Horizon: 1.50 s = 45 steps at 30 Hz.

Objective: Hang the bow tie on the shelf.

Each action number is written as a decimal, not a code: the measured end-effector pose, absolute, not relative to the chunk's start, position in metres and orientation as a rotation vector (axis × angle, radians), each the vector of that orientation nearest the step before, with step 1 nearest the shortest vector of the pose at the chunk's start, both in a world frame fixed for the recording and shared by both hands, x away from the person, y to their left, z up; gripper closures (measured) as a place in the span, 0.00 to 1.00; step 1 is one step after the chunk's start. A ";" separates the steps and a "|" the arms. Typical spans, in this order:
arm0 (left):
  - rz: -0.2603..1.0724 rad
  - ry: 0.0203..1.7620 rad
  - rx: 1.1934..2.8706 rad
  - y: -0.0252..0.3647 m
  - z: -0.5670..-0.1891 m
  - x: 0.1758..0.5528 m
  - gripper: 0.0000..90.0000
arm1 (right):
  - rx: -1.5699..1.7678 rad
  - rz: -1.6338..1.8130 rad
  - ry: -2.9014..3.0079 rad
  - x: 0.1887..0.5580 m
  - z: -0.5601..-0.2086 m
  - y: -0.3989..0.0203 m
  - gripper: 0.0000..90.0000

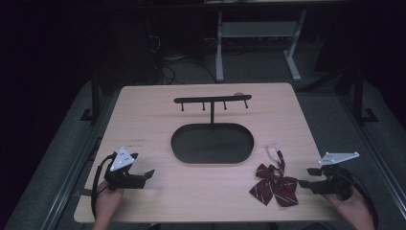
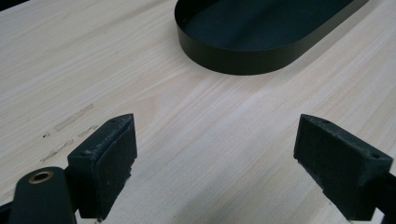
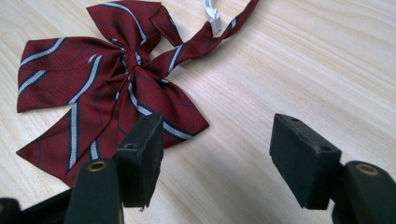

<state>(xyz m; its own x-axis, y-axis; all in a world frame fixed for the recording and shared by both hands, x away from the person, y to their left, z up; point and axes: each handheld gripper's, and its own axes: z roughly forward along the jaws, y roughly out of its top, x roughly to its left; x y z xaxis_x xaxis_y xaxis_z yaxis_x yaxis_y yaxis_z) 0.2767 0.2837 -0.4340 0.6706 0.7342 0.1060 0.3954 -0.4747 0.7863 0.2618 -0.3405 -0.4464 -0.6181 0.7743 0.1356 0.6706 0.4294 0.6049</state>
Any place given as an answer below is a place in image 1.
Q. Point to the dark red striped bow tie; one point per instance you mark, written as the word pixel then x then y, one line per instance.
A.
pixel 275 184

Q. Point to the person's right hand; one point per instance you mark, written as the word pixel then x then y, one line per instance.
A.
pixel 352 209

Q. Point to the person's left hand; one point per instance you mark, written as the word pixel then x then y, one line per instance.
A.
pixel 107 204

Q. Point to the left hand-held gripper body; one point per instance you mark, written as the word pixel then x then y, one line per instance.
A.
pixel 123 159

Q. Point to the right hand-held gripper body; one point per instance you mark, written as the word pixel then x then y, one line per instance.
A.
pixel 335 185

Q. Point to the black hook rack with tray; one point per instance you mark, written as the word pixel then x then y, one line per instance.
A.
pixel 212 145

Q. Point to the grey metal table frame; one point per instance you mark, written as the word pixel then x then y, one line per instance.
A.
pixel 255 29

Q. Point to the small grey round object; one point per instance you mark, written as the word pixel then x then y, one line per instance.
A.
pixel 238 94

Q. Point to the black metal stand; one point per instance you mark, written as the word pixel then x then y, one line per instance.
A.
pixel 358 96
pixel 94 99

